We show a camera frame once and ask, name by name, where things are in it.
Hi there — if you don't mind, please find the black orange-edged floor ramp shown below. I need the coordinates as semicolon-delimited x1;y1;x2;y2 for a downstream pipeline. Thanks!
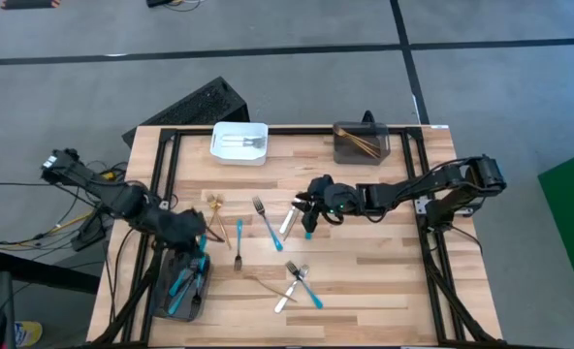
0;0;61;10

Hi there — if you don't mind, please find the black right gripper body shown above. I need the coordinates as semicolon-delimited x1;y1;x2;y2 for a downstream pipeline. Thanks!
306;174;364;222

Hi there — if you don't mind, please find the white-handled silver fork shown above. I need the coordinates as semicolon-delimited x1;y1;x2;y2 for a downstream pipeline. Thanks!
220;135;268;144
273;264;311;315
221;140;268;149
277;203;302;237

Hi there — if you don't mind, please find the green panel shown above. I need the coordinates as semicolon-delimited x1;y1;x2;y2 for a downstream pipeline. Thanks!
537;144;574;317

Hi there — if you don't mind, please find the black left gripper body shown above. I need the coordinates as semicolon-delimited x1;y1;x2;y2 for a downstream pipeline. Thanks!
156;208;208;251

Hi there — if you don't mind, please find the translucent grey plastic bin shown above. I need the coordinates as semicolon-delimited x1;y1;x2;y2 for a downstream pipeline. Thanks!
333;121;392;166
150;246;213;323

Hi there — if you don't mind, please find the blue and yellow bag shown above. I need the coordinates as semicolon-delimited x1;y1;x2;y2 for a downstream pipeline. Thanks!
14;319;44;348

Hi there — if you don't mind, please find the yellow cable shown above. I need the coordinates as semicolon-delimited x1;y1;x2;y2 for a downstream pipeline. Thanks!
0;211;94;248

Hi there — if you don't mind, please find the white plastic bin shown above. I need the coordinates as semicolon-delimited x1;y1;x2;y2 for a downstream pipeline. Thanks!
208;121;271;168

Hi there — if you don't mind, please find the black power brick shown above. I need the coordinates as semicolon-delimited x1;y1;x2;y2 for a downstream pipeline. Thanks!
71;212;107;252

